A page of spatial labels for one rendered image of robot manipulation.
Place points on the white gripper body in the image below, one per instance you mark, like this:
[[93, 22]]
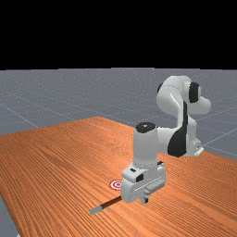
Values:
[[139, 182]]

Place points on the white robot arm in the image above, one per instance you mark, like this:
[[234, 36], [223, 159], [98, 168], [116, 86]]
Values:
[[174, 102]]

